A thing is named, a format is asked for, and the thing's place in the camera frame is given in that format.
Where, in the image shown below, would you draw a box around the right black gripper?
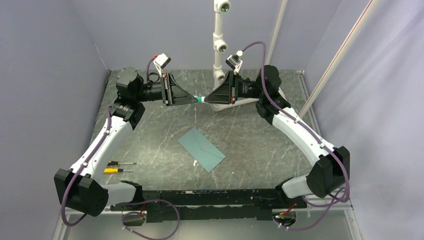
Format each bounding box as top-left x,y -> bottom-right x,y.
203,71 -> 264,106

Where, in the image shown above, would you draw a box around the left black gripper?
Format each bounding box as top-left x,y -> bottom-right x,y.
136,73 -> 199,107

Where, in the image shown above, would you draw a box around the teal paper envelope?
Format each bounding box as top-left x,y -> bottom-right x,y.
178,128 -> 226,173

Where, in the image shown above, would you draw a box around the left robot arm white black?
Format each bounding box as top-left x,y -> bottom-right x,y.
54,67 -> 198,217

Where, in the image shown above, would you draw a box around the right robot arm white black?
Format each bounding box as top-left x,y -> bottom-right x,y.
203,65 -> 350,208

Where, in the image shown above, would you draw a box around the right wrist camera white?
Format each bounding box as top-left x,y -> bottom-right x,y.
225,50 -> 244,74

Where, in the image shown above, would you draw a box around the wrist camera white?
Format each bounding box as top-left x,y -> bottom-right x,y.
225,50 -> 244,74
153,53 -> 172,78

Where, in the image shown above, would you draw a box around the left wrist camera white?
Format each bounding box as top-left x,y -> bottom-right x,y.
153,53 -> 172,78

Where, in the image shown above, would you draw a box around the white pvc pipe frame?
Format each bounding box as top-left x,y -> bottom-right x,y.
211,0 -> 382,117

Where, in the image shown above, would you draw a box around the yellow handled screwdriver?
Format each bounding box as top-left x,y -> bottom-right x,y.
103,168 -> 134,174

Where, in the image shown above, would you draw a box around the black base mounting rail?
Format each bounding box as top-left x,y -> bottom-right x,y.
110,188 -> 307,223

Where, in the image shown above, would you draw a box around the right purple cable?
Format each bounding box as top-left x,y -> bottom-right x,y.
241,41 -> 351,232

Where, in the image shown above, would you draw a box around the aluminium frame rail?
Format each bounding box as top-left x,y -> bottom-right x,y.
64,188 -> 363,240

